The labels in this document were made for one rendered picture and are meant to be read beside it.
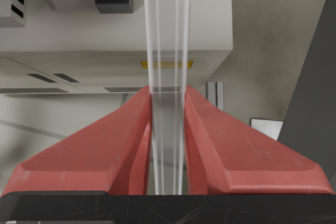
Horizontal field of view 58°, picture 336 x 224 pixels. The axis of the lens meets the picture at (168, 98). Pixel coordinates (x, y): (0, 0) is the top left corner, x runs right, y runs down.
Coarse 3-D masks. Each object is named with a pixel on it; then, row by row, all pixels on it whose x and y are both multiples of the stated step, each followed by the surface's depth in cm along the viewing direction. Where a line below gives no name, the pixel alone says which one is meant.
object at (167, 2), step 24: (144, 0) 9; (168, 0) 9; (168, 24) 9; (168, 48) 10; (168, 72) 11; (168, 96) 11; (168, 120) 12; (168, 144) 13; (168, 168) 14; (168, 192) 16
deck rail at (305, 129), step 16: (320, 16) 16; (320, 32) 16; (320, 48) 16; (304, 64) 18; (320, 64) 16; (304, 80) 18; (320, 80) 16; (304, 96) 18; (320, 96) 16; (288, 112) 20; (304, 112) 18; (320, 112) 16; (288, 128) 20; (304, 128) 18; (320, 128) 16; (288, 144) 20; (304, 144) 18; (320, 144) 16; (320, 160) 16
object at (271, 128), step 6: (252, 120) 105; (258, 120) 105; (264, 120) 105; (270, 120) 105; (276, 120) 105; (252, 126) 105; (258, 126) 105; (264, 126) 105; (270, 126) 105; (276, 126) 105; (264, 132) 105; (270, 132) 105; (276, 132) 105; (276, 138) 104
